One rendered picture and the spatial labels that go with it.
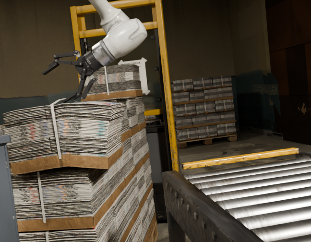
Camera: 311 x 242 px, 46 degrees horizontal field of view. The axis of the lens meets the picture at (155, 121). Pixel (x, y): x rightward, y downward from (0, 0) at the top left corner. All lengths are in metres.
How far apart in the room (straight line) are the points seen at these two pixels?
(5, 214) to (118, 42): 0.69
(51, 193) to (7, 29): 7.44
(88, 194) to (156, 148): 1.85
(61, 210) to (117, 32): 0.68
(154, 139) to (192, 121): 3.87
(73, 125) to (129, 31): 0.39
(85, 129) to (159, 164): 1.95
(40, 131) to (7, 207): 0.36
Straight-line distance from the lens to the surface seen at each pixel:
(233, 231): 0.73
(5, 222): 1.11
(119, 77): 2.51
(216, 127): 7.21
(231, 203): 0.90
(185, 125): 6.98
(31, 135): 1.39
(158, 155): 3.20
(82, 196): 1.41
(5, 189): 1.10
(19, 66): 8.59
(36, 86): 8.51
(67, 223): 1.46
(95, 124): 1.31
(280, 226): 0.75
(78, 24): 3.27
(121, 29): 1.39
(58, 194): 1.44
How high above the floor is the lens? 1.07
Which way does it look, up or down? 4 degrees down
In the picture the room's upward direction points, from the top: 6 degrees counter-clockwise
